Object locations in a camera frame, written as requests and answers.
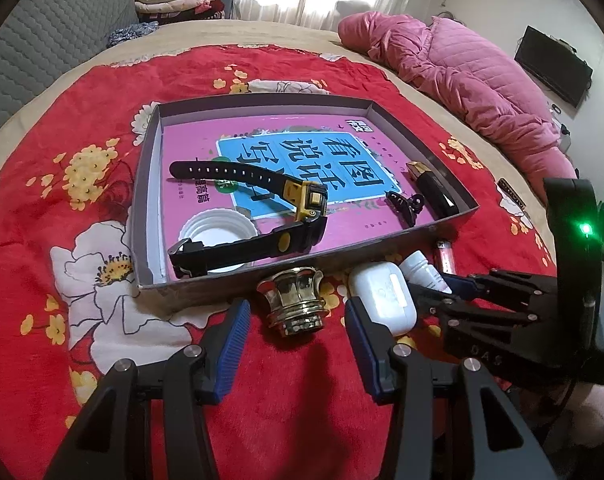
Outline black hair claw clip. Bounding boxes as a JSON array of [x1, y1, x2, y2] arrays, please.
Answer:
[[385, 191, 424, 228]]

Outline stack of folded clothes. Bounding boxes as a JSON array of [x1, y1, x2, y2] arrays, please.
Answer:
[[134, 0, 235, 25]]

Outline grey quilted headboard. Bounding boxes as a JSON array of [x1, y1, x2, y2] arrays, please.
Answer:
[[0, 0, 138, 128]]

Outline black blanket label tag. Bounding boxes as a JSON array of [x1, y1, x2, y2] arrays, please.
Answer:
[[497, 178, 526, 211]]

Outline white plastic jar lid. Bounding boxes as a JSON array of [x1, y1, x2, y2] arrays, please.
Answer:
[[178, 208, 259, 247]]

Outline pink and blue book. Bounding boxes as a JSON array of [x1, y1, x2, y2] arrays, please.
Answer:
[[161, 114, 416, 254]]

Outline black and gold lighter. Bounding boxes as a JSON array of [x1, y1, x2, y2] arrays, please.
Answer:
[[407, 160, 459, 218]]

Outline pink quilted duvet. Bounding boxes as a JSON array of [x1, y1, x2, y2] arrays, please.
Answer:
[[338, 11, 576, 200]]

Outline grey cardboard box tray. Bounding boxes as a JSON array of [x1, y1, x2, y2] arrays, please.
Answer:
[[131, 93, 479, 311]]

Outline white earbuds case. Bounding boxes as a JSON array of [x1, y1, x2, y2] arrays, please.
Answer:
[[349, 261, 418, 337]]

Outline small white pill bottle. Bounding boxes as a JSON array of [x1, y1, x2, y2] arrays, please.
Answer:
[[399, 250, 451, 294]]

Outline black and yellow wristwatch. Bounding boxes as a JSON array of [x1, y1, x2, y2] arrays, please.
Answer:
[[167, 160, 329, 278]]

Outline red floral blanket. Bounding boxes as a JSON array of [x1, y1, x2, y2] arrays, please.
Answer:
[[0, 46, 555, 479]]

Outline red and black lighter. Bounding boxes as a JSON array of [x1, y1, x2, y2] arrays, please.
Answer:
[[435, 240, 456, 274]]

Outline black wall television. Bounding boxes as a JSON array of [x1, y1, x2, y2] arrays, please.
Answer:
[[515, 26, 593, 108]]

